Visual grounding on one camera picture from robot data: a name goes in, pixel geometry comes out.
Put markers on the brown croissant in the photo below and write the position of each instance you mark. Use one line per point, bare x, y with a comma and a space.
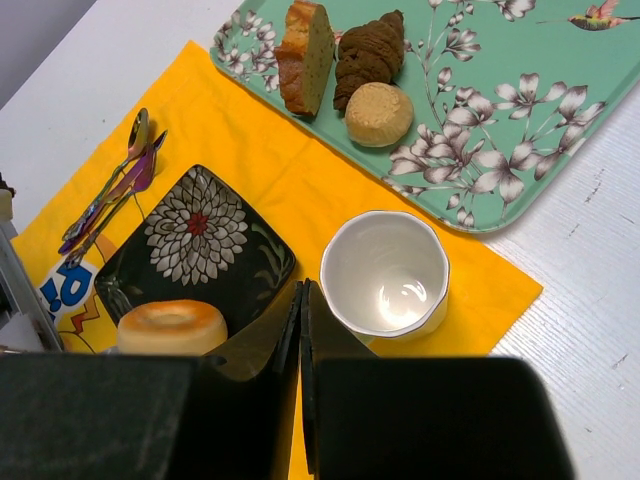
373, 52

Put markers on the sliced loaf cake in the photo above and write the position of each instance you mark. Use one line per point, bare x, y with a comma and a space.
304, 57

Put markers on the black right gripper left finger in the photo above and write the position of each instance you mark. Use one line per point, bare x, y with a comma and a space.
228, 415

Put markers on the iridescent fork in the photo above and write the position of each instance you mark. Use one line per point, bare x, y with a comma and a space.
137, 179

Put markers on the glazed ring donut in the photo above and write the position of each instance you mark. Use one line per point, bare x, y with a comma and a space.
173, 327

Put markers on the black floral square plate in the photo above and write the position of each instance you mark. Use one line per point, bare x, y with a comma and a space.
201, 242

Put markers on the green floral tray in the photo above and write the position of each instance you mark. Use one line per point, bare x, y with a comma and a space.
504, 92

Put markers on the iridescent knife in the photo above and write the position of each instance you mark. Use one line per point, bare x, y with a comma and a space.
80, 236

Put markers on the iridescent spoon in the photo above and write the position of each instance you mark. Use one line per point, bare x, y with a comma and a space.
137, 139

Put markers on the yellow green mug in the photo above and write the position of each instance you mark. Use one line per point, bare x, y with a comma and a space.
386, 276

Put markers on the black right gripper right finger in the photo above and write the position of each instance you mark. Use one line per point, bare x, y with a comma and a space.
369, 417

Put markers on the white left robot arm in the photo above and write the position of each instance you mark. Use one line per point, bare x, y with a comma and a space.
25, 325

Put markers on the yellow cartoon placemat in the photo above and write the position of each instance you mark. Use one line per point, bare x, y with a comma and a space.
66, 129

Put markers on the small round muffin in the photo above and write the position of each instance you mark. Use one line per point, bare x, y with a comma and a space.
378, 115

